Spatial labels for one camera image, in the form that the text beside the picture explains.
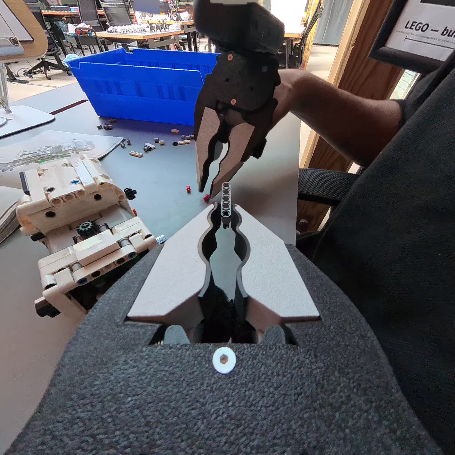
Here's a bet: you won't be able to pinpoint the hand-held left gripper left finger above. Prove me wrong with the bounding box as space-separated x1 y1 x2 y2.
126 203 219 343

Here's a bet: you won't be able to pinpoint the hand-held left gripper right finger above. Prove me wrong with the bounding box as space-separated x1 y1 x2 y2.
232 204 321 342

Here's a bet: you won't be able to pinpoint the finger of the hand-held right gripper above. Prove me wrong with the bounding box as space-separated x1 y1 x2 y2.
209 123 256 200
194 106 229 195

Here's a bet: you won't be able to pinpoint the grey lego beam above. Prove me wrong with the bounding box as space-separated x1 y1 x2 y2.
220 182 232 229

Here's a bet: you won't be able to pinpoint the person's right forearm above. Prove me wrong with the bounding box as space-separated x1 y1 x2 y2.
291 69 406 168

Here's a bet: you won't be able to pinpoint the scattered small lego pieces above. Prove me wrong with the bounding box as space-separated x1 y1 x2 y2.
96 118 197 159

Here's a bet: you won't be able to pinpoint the white lego truck model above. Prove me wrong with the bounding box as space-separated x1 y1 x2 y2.
16 154 159 319

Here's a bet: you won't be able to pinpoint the person's right hand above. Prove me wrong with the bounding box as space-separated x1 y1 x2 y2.
272 68 303 126

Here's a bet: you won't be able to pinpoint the blue plastic bin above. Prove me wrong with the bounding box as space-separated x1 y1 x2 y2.
66 48 222 127

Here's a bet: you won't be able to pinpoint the black office chair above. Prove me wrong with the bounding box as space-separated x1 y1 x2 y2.
297 168 360 233

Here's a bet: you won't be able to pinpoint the wooden desk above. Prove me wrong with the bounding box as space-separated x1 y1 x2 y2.
94 28 185 50

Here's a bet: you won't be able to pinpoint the person's black shirt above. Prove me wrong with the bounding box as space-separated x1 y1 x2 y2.
294 62 455 455

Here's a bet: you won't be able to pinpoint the instruction booklet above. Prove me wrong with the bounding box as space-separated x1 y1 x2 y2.
0 129 125 246

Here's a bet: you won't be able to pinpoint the wooden clipboard stand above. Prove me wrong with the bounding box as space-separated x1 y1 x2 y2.
0 0 56 140

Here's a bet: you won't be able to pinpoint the black framed task sign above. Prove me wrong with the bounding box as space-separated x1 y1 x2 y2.
368 0 455 74

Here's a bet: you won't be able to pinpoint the wooden post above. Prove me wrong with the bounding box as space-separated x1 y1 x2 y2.
299 0 407 171

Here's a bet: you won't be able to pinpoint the black wire cart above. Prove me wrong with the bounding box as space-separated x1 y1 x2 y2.
62 23 96 57

